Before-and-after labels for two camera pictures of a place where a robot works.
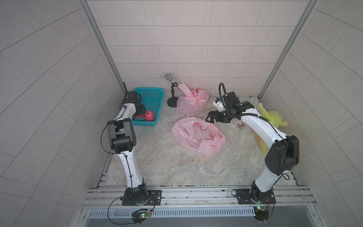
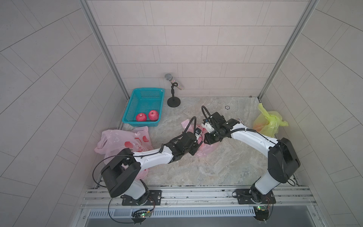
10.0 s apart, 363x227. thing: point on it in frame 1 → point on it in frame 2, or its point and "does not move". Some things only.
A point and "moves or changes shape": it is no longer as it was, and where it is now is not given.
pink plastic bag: x=204 y=137 → x=136 y=139
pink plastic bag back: x=193 y=100 → x=204 y=149
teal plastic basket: x=152 y=99 does not move
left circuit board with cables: x=139 y=215 does not move
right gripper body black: x=224 y=116 → x=214 y=136
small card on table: x=238 y=123 does not move
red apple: x=149 y=116 moves or changes shape
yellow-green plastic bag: x=275 y=118 does not move
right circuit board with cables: x=261 y=213 does not move
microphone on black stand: x=172 y=101 does not move
